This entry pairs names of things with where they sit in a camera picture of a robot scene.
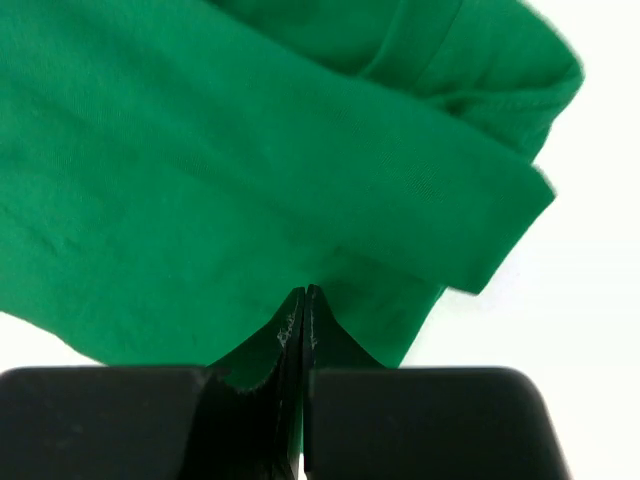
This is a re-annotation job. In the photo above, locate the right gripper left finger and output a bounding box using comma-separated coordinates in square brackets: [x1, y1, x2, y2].
[207, 288, 305, 479]

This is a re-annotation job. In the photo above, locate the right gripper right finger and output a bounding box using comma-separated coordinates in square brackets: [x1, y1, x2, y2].
[303, 285, 383, 370]

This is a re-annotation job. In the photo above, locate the green t shirt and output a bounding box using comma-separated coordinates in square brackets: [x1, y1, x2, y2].
[1, 1, 584, 367]

